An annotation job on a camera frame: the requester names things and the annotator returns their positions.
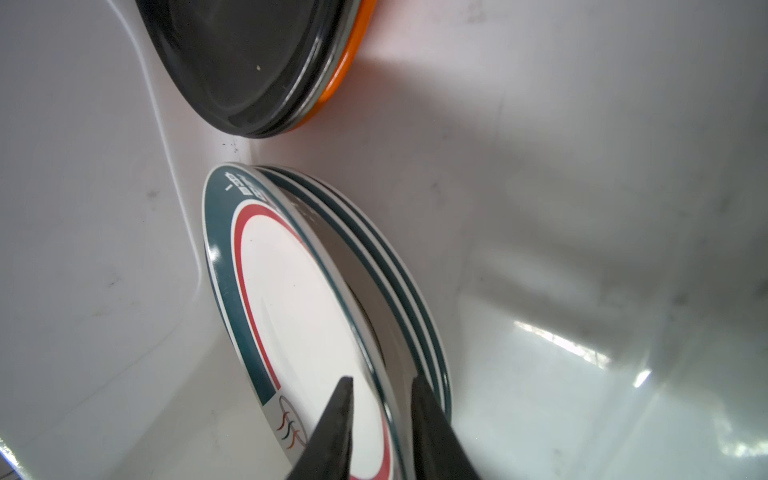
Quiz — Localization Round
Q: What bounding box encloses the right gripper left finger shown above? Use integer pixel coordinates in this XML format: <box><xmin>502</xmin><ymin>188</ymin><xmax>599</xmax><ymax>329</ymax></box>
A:
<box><xmin>286</xmin><ymin>376</ymin><xmax>354</xmax><ymax>480</ymax></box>

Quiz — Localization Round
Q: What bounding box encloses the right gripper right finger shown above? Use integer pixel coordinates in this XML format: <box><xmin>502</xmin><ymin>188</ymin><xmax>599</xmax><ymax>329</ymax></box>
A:
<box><xmin>410</xmin><ymin>376</ymin><xmax>480</xmax><ymax>480</ymax></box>

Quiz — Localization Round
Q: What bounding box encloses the white plate green red rim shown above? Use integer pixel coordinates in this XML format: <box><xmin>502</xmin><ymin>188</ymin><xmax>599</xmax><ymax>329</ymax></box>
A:
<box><xmin>202</xmin><ymin>163</ymin><xmax>409</xmax><ymax>479</ymax></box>

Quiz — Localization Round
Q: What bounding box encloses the white plate dark lettered rim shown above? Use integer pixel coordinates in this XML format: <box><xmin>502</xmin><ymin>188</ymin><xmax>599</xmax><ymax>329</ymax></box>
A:
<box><xmin>270</xmin><ymin>166</ymin><xmax>453</xmax><ymax>419</ymax></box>

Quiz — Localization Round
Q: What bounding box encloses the white plate black line pattern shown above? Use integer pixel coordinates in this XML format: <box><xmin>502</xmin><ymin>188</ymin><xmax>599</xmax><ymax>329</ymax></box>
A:
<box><xmin>260</xmin><ymin>166</ymin><xmax>443</xmax><ymax>412</ymax></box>

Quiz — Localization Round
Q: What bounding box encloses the white plastic bin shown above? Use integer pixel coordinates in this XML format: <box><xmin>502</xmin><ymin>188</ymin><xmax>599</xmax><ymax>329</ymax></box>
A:
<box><xmin>1</xmin><ymin>1</ymin><xmax>767</xmax><ymax>479</ymax></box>

